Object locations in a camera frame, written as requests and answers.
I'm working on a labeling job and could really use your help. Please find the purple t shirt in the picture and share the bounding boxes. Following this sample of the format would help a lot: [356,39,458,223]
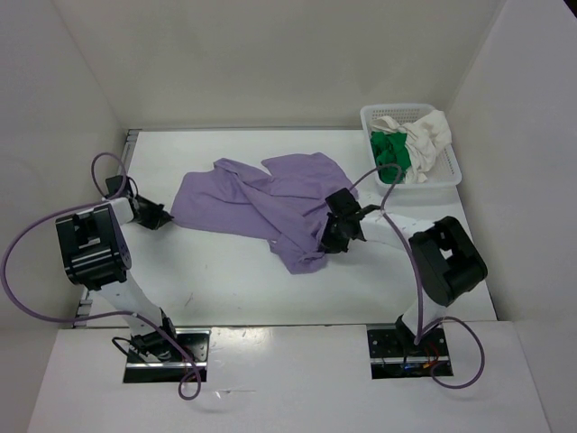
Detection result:
[170,152,352,274]

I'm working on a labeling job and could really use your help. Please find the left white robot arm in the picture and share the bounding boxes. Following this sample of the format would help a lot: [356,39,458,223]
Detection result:
[55,196,180,362]

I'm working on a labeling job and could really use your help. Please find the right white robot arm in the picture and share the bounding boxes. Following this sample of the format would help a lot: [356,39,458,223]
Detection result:
[319,206,488,355]

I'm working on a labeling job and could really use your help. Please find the green t shirt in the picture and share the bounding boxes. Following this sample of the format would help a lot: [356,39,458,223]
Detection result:
[371,131,411,184]

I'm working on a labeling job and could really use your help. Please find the white plastic basket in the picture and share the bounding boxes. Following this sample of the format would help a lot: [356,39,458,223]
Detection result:
[360,103,463,190]

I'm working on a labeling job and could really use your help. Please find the white t shirt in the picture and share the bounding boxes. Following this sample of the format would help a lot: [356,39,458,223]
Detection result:
[370,110,452,184]

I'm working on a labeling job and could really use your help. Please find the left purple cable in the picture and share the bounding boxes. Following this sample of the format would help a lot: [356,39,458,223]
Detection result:
[0,152,203,401]

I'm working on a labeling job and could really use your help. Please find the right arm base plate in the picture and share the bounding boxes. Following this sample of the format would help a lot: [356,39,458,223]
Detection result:
[366,324,453,380]

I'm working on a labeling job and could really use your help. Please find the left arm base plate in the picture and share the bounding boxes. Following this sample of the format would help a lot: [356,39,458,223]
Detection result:
[114,328,210,384]

